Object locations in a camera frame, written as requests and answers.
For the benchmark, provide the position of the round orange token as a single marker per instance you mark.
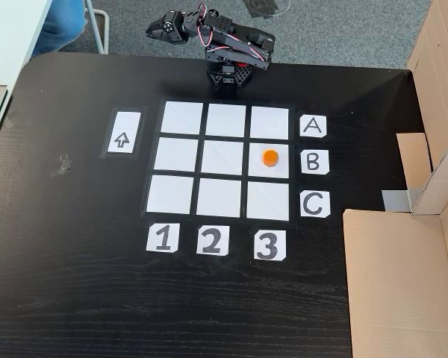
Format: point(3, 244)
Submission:
point(270, 158)

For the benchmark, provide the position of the white nine-square grid sheet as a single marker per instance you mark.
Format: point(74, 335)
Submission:
point(220, 194)

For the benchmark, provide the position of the orange black bar clamp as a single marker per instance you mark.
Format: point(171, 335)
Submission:
point(241, 64)

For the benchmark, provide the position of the person's leg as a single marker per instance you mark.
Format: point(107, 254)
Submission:
point(58, 26)

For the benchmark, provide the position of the white arrow paper sheet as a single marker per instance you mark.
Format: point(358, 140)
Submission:
point(122, 132)

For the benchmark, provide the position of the white desk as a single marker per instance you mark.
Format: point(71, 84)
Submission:
point(11, 37)

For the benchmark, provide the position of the clear tape scraps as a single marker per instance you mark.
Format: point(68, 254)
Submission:
point(12, 119)
point(62, 166)

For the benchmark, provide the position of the paper sheet letter A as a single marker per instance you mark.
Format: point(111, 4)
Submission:
point(313, 126)

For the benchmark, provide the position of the paper sheet letter B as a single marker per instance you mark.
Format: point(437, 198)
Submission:
point(315, 162)

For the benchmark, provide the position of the paper sheet number 1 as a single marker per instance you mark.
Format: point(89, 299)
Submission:
point(162, 238)

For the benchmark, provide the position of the paper sheet number 2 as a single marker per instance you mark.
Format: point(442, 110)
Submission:
point(213, 240)

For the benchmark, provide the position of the paper sheet letter C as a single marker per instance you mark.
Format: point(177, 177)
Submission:
point(315, 203)

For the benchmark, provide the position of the paper sheet number 3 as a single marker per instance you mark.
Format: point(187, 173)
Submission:
point(270, 245)

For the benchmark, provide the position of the brown cardboard screen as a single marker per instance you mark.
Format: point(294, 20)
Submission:
point(395, 279)

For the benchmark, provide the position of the white metal frame leg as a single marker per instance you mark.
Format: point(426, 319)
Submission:
point(101, 26)

